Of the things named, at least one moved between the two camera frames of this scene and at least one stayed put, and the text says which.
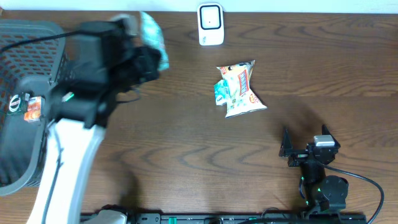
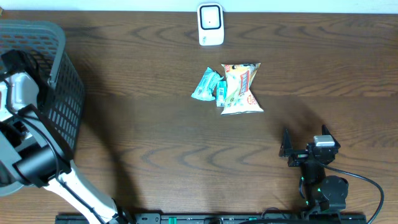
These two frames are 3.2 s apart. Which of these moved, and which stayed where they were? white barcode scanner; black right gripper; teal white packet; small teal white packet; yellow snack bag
Moved: yellow snack bag; teal white packet
Stayed: small teal white packet; white barcode scanner; black right gripper
